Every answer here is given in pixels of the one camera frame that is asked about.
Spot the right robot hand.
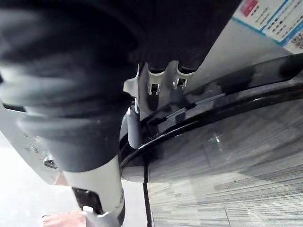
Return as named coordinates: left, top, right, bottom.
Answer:
left=0, top=0, right=242, bottom=227

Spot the black round washing machine door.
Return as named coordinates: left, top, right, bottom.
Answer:
left=118, top=55, right=303, bottom=187

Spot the silver washing machine body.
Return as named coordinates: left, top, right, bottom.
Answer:
left=0, top=9, right=303, bottom=187

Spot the white blue label sticker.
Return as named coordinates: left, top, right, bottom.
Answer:
left=233, top=0, right=303, bottom=56

